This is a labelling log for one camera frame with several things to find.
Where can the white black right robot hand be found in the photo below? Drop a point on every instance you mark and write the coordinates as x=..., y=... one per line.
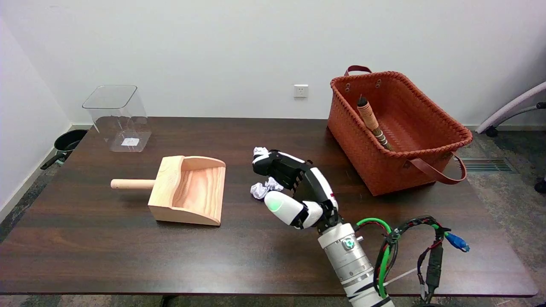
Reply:
x=318, y=183

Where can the brown straw hand broom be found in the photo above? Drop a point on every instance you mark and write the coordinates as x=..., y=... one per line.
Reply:
x=369, y=117

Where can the orange woven basket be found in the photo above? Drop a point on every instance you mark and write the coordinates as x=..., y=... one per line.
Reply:
x=375, y=160

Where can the crumpled white paper ball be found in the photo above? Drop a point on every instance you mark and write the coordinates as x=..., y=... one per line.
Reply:
x=259, y=150
x=273, y=184
x=258, y=190

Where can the wooden dustpan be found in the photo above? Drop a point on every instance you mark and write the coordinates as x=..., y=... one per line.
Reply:
x=192, y=192

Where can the floor vent grille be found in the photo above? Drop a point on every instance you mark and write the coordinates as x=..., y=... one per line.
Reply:
x=486, y=165

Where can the clear plastic container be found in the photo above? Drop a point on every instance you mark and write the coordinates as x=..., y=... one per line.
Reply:
x=117, y=115

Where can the black caster wheel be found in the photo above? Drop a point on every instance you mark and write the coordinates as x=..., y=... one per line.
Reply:
x=541, y=186

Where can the black frying pan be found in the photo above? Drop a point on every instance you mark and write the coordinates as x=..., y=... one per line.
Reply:
x=70, y=140

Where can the white wall socket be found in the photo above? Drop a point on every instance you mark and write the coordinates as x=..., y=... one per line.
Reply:
x=300, y=91

